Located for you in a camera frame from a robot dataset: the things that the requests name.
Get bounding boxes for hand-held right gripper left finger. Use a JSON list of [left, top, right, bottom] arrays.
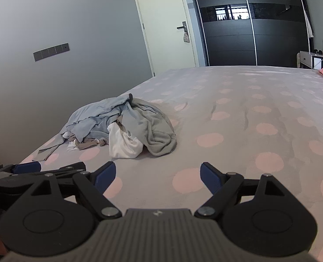
[[28, 161, 123, 220]]

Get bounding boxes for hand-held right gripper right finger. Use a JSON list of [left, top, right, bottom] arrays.
[[194, 162, 290, 220]]

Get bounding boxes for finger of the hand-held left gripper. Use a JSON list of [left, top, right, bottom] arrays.
[[40, 162, 86, 181], [2, 162, 42, 175]]

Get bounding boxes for grey t-shirt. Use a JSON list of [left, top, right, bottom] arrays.
[[122, 98, 177, 157]]

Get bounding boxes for tan garment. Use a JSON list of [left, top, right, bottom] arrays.
[[73, 115, 126, 151]]

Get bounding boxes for white garment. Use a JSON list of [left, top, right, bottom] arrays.
[[107, 122, 143, 159]]

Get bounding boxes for bed with polka dot sheet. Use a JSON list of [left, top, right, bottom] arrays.
[[19, 65, 323, 262]]

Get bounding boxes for light blue garment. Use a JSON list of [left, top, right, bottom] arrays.
[[33, 93, 133, 162]]

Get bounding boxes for black sliding wardrobe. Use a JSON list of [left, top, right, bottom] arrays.
[[187, 0, 311, 66]]

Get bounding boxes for cream door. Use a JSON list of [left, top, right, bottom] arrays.
[[131, 0, 200, 77]]

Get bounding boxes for white side cabinet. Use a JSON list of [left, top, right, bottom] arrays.
[[297, 50, 323, 70]]

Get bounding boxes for white hanging cloth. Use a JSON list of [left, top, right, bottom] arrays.
[[305, 11, 315, 37]]

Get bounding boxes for grey wall switch panel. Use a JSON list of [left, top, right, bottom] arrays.
[[33, 43, 69, 62]]

